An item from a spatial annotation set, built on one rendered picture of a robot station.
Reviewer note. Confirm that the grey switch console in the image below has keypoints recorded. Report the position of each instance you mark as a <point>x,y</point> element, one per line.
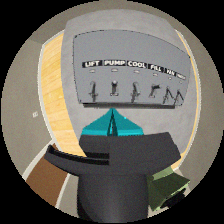
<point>104,58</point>

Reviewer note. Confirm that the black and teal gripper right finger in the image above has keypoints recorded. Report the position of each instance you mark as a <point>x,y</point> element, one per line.
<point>124,127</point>

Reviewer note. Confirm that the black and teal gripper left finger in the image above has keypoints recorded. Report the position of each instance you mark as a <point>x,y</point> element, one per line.
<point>101,126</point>

